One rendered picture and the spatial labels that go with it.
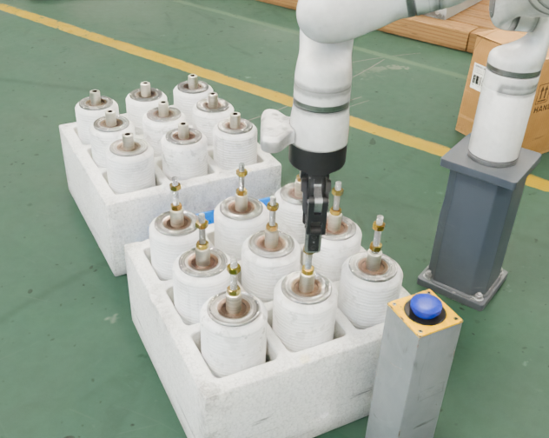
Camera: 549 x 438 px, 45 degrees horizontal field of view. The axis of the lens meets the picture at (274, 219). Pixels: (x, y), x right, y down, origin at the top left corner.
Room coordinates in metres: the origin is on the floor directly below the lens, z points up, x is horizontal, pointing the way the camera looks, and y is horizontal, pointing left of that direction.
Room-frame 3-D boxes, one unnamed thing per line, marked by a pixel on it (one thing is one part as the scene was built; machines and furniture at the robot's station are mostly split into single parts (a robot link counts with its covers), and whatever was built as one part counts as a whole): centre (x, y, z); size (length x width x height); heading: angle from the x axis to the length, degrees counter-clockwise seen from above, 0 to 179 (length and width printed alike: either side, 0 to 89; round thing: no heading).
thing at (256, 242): (0.88, 0.00, 0.25); 0.08 x 0.08 x 0.01
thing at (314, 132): (0.77, -0.03, 0.53); 0.11 x 0.09 x 0.06; 92
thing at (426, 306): (0.65, -0.20, 0.32); 0.04 x 0.04 x 0.02
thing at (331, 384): (0.88, 0.00, 0.09); 0.39 x 0.39 x 0.18; 28
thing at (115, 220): (1.35, 0.25, 0.09); 0.39 x 0.39 x 0.18; 30
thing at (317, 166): (0.77, -0.05, 0.46); 0.08 x 0.08 x 0.09
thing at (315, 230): (0.72, -0.05, 0.37); 0.03 x 0.01 x 0.05; 2
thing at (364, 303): (0.83, -0.16, 0.16); 0.10 x 0.10 x 0.18
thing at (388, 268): (0.83, -0.16, 0.25); 0.08 x 0.08 x 0.01
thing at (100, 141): (1.29, 0.36, 0.16); 0.10 x 0.10 x 0.18
